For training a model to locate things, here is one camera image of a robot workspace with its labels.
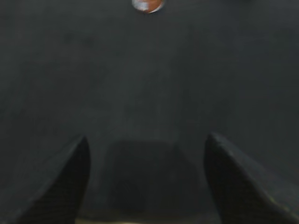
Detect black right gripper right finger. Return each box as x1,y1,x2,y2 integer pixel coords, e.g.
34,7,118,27
204,133,299,224

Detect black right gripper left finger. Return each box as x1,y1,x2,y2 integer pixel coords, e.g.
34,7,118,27
16,136,91,224

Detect brown coffee drink bottle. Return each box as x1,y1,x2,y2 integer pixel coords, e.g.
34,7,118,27
131,0,165,14

